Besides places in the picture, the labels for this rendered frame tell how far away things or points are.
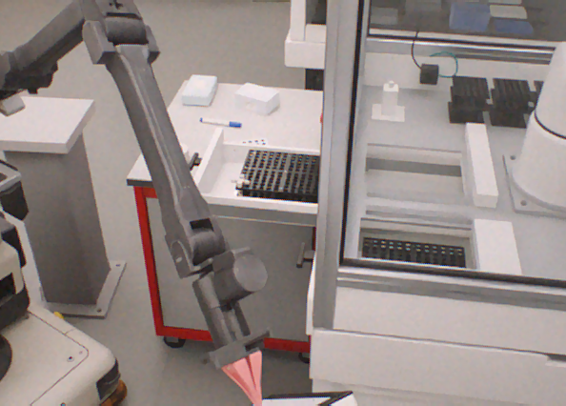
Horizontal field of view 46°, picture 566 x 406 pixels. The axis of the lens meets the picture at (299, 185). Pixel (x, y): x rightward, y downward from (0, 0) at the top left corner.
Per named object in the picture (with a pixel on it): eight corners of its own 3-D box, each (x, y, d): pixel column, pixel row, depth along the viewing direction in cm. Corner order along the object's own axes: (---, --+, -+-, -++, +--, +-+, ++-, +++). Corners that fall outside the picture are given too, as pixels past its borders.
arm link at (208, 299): (211, 273, 106) (182, 281, 102) (234, 258, 101) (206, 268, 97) (227, 313, 105) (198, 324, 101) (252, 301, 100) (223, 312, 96)
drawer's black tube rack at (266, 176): (235, 208, 167) (234, 187, 163) (249, 169, 181) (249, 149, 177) (324, 216, 165) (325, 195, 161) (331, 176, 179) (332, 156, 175)
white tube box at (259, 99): (233, 106, 224) (233, 92, 221) (247, 95, 231) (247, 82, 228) (267, 115, 220) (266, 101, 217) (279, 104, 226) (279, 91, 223)
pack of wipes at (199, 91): (209, 107, 224) (208, 95, 221) (181, 105, 224) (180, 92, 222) (218, 87, 236) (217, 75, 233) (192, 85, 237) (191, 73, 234)
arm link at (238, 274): (212, 234, 108) (167, 245, 102) (252, 208, 100) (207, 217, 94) (237, 304, 106) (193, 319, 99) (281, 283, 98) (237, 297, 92)
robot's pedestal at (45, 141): (25, 314, 248) (-29, 140, 204) (54, 259, 273) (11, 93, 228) (104, 318, 247) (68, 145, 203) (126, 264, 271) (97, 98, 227)
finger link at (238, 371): (294, 391, 98) (270, 331, 99) (251, 412, 94) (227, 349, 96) (279, 393, 104) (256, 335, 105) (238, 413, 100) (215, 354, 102)
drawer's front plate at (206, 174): (192, 224, 164) (189, 188, 158) (219, 159, 187) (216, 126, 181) (199, 225, 164) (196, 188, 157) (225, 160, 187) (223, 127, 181)
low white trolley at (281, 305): (153, 355, 234) (126, 177, 190) (198, 241, 284) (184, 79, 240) (318, 375, 228) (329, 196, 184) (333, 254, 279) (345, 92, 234)
